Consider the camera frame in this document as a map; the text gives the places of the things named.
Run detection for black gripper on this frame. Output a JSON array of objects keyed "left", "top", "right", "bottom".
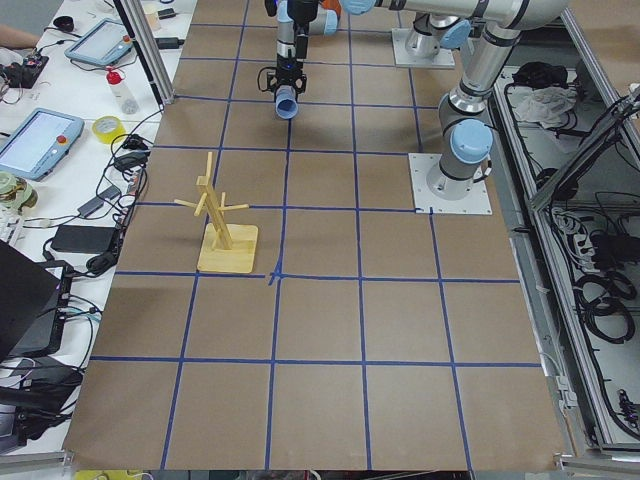
[{"left": 264, "top": 62, "right": 307, "bottom": 95}]

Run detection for light blue plastic cup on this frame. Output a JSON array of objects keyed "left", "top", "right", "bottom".
[{"left": 275, "top": 85, "right": 299, "bottom": 120}]

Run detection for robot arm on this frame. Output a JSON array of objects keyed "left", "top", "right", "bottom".
[
  {"left": 261, "top": 1, "right": 568, "bottom": 112},
  {"left": 405, "top": 12, "right": 521, "bottom": 201}
]

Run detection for black power adapter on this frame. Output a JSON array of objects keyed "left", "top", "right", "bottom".
[{"left": 156, "top": 37, "right": 184, "bottom": 50}]

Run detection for clear bottle red cap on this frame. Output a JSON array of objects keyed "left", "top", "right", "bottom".
[{"left": 106, "top": 67, "right": 139, "bottom": 115}]

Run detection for far teach pendant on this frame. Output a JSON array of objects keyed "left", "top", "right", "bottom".
[{"left": 64, "top": 19, "right": 133, "bottom": 67}]

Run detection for teach pendant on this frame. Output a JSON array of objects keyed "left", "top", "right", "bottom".
[
  {"left": 64, "top": 19, "right": 133, "bottom": 67},
  {"left": 1, "top": 108, "right": 85, "bottom": 181}
]

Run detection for wooden mug tree stand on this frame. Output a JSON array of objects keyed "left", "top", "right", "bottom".
[{"left": 174, "top": 152, "right": 259, "bottom": 274}]

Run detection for yellow tape roll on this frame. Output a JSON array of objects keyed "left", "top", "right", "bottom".
[{"left": 92, "top": 115, "right": 126, "bottom": 144}]

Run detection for white cloth rag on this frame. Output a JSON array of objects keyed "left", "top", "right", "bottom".
[{"left": 514, "top": 86, "right": 577, "bottom": 128}]

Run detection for black power brick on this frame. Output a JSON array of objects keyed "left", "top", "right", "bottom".
[{"left": 51, "top": 225, "right": 117, "bottom": 254}]

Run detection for near teach pendant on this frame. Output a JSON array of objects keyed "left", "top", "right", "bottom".
[{"left": 1, "top": 108, "right": 85, "bottom": 181}]

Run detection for green glass jar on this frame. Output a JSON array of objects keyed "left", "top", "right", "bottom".
[{"left": 0, "top": 171, "right": 38, "bottom": 212}]

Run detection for black laptop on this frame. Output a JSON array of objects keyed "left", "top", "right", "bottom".
[{"left": 1, "top": 242, "right": 72, "bottom": 360}]

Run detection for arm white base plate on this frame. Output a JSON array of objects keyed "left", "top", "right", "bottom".
[
  {"left": 392, "top": 28, "right": 455, "bottom": 69},
  {"left": 408, "top": 153, "right": 492, "bottom": 215}
]

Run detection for aluminium frame post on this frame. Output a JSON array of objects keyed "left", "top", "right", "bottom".
[{"left": 114, "top": 0, "right": 175, "bottom": 107}]

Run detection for coiled black cables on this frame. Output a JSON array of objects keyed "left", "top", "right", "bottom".
[{"left": 572, "top": 269, "right": 639, "bottom": 346}]

